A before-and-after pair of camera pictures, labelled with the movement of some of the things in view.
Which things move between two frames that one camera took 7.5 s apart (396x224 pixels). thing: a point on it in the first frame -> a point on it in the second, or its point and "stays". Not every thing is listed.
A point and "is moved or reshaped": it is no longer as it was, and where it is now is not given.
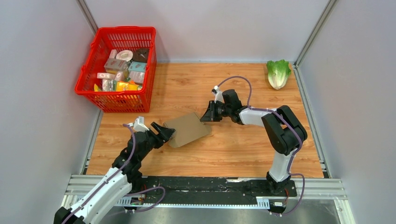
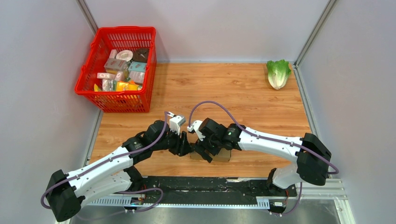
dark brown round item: (140, 54) stays
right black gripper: (210, 115) -> (200, 146)
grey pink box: (137, 76) stays
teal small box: (137, 66) stays
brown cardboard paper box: (188, 129) is moved or reshaped
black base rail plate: (205, 188) stays
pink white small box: (106, 75) stays
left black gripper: (166, 133) -> (182, 146)
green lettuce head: (278, 73) stays
